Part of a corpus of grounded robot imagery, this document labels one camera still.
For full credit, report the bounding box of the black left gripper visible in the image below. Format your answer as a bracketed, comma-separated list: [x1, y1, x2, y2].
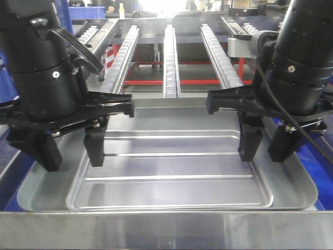
[1, 92, 134, 172]

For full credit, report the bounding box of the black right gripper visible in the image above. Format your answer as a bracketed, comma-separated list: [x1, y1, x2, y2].
[206, 85, 332, 163]

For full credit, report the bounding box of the small silver ridged tray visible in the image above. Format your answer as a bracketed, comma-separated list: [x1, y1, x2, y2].
[66, 130, 273, 211]

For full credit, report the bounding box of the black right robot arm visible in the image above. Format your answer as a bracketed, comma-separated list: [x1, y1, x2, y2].
[206, 1, 332, 162]

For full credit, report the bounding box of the blue bin under tray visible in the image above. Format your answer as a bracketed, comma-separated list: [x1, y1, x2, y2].
[296, 142, 332, 210]

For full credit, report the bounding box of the large grey metal tray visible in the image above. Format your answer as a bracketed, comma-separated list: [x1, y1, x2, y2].
[17, 98, 318, 211]

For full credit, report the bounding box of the left centre roller track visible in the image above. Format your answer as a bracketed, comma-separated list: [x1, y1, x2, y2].
[100, 25, 139, 94]

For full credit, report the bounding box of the roller track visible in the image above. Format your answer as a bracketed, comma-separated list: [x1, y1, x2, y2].
[100, 25, 139, 94]
[200, 24, 243, 89]
[163, 24, 181, 98]

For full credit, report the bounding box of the right centre roller track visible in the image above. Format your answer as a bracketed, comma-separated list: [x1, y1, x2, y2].
[200, 24, 243, 89]

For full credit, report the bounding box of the middle roller track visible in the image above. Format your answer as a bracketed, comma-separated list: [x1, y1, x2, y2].
[163, 24, 181, 98]

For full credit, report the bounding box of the red steel frame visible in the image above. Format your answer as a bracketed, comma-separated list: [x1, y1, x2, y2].
[124, 58, 252, 85]

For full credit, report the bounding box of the red white striped post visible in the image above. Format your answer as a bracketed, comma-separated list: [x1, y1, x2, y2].
[103, 44, 118, 77]

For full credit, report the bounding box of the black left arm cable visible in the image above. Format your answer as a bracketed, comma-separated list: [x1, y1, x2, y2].
[46, 27, 105, 75]

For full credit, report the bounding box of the left steel divider rail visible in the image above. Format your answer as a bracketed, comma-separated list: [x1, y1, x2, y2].
[86, 19, 119, 58]

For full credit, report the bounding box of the steel divider rail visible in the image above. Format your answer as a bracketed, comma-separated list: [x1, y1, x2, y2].
[86, 19, 119, 58]
[221, 17, 252, 41]

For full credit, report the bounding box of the steel front rack rail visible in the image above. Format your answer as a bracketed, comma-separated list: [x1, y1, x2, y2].
[1, 211, 332, 249]

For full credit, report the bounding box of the right steel divider rail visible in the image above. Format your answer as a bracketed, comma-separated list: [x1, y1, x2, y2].
[221, 17, 252, 41]

